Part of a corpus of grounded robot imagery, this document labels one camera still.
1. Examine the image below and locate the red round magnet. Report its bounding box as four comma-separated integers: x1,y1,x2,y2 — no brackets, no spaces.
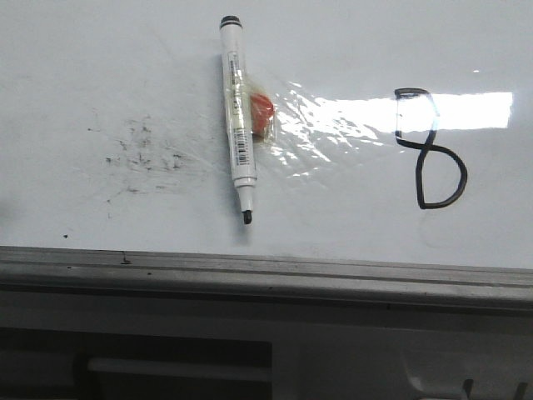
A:
250,92,275,138

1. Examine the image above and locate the white black whiteboard marker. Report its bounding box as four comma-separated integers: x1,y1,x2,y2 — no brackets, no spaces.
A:
219,15,257,225

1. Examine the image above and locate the white whiteboard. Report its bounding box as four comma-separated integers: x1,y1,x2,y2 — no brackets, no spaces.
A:
1,1,532,268

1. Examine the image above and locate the grey aluminium whiteboard frame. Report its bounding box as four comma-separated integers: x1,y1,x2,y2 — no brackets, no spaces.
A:
1,246,532,312

